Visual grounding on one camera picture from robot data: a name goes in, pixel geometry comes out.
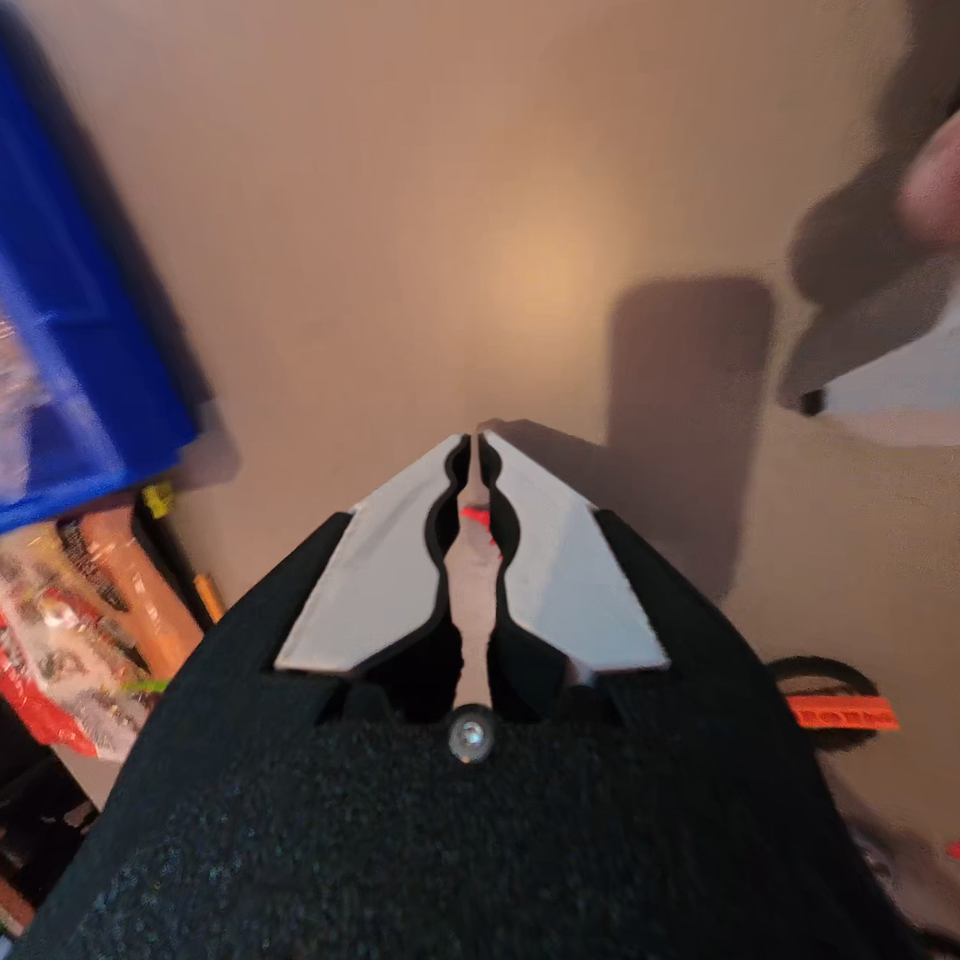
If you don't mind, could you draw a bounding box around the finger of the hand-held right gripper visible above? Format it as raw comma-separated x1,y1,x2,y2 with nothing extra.
778,253,960,410
797,302,960,451

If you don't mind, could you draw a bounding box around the orange toy brick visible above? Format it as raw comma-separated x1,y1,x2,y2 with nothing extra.
786,695,902,733

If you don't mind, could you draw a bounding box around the brown paper packaging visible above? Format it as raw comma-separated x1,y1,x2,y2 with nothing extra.
75,501,208,678

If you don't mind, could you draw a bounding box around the black toy tyre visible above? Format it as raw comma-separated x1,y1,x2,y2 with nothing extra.
768,655,883,753

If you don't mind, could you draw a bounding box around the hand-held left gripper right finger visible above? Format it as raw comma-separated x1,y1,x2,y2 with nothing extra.
477,429,672,687

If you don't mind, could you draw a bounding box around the red toy connector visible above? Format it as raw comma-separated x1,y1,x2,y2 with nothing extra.
459,506,505,565

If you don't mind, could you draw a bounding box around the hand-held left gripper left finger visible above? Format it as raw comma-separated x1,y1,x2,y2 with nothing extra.
272,432,472,676

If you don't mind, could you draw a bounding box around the blue plastic bin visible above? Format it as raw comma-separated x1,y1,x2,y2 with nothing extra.
0,0,205,535

